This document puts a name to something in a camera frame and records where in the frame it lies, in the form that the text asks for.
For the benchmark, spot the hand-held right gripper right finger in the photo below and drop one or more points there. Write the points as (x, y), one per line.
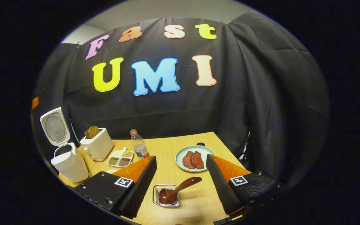
(219, 184)

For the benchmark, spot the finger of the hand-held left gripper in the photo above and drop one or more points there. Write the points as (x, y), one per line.
(35, 103)

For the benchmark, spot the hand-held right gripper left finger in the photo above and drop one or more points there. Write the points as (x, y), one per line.
(142, 187)

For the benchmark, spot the brown wooden spoon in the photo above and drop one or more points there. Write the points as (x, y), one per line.
(180, 189)

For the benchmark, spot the white rice cooker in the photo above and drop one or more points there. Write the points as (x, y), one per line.
(70, 165)

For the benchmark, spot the red meat slice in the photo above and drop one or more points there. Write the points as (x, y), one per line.
(187, 160)
(198, 161)

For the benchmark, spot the white divided bean dish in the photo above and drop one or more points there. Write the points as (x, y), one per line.
(120, 157)

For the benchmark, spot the clear plastic water bottle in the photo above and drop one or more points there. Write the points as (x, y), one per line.
(140, 147)

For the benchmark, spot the pale green plate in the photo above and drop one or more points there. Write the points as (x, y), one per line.
(180, 159)

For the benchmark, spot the white toaster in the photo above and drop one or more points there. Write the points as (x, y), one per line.
(100, 145)

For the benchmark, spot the brown bread slice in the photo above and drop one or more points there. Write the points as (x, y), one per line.
(92, 132)

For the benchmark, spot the black backdrop cloth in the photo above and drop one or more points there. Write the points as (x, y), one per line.
(230, 109)

